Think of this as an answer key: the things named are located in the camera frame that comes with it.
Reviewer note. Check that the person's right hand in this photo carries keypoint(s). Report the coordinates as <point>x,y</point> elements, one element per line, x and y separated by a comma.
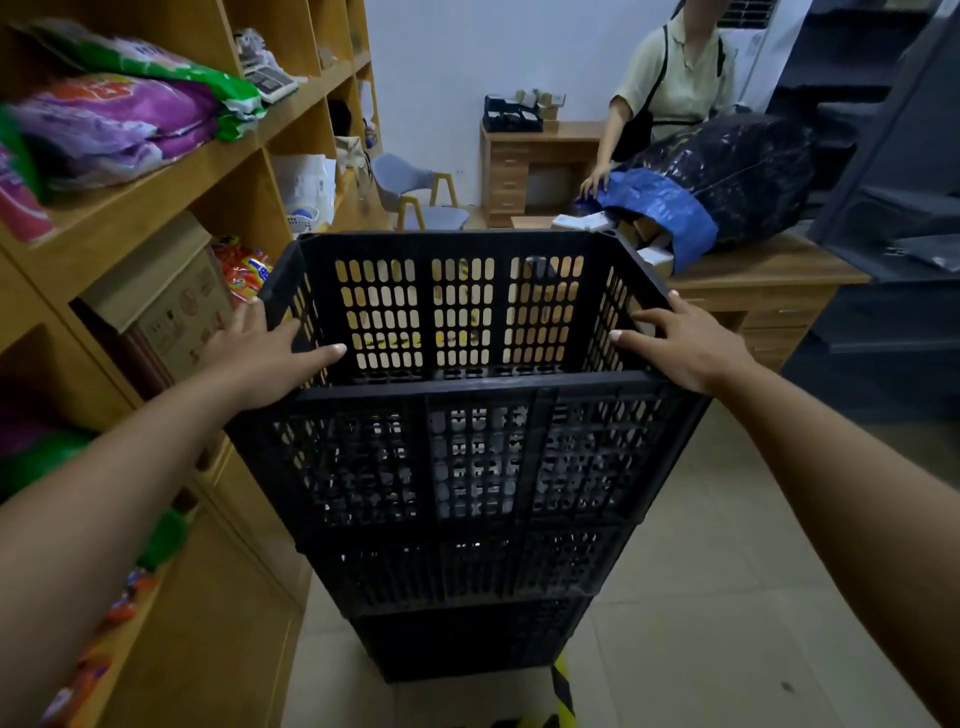
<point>686,349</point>

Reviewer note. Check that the person's left hand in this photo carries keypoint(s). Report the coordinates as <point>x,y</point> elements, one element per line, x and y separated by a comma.
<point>255,360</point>

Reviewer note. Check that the person's right thumb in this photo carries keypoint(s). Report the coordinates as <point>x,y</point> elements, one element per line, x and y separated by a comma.
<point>634,339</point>

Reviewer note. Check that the person's left thumb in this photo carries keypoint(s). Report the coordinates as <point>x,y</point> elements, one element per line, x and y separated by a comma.
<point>319,358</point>

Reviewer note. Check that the black plastic slotted crate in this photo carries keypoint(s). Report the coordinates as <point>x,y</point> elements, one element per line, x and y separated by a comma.
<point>469,566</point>
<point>465,637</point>
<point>465,390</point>

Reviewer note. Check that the person's left forearm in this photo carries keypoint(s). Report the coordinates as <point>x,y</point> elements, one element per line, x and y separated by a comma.
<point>97,517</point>

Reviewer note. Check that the person's right forearm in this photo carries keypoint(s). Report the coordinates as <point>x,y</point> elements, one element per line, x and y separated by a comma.
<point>855,510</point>

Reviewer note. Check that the white boxes in bag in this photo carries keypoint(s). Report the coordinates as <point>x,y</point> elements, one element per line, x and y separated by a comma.
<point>615,232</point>

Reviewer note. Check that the orange snack packets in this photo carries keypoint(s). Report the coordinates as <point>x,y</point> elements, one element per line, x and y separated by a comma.
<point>241,270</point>

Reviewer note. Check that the blue woven bag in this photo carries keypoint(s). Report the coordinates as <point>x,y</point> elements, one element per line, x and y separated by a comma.
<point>660,210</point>

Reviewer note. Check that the wooden counter desk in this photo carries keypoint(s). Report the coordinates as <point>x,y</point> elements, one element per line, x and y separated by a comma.
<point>757,289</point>

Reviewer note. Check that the white small basket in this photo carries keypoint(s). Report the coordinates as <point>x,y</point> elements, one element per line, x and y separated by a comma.
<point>300,223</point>

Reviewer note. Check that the brown cardboard box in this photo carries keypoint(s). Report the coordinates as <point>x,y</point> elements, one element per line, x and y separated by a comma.
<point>169,300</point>

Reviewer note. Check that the white plastic bag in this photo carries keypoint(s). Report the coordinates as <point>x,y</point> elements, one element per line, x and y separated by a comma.
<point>307,187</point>

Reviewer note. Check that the wooden shelving unit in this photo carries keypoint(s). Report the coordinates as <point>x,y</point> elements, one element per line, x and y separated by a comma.
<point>187,225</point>

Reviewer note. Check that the black plastic garbage bag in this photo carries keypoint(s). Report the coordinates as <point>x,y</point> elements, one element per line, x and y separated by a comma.
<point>731,176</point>

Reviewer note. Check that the grey chair with wooden legs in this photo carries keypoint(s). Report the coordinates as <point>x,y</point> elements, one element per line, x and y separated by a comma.
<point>416,191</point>

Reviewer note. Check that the small wooden desk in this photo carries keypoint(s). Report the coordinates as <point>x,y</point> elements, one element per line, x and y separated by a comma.
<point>529,169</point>

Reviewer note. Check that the small cardboard boxes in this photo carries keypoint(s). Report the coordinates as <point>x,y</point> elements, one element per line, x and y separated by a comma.
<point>544,101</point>

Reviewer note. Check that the black desk organiser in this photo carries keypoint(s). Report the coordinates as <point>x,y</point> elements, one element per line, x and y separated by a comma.
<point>510,114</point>

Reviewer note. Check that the green packet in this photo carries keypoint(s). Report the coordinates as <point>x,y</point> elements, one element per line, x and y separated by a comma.
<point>52,480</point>

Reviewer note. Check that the dark grey metal rack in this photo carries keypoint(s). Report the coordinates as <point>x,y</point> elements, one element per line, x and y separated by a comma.
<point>877,172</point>

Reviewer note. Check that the purple detergent bag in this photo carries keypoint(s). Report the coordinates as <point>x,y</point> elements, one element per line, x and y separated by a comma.
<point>112,127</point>

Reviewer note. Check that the white air conditioner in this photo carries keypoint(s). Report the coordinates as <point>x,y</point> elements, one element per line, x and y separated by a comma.
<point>757,45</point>

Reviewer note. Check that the green detergent bag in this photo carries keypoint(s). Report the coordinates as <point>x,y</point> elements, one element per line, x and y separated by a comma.
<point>150,64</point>

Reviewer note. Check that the pink packet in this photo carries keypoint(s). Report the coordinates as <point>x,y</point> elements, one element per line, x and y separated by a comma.
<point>19,199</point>

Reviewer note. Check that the row of colourful snack packets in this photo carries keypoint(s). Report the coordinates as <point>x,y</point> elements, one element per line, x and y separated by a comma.
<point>97,645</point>

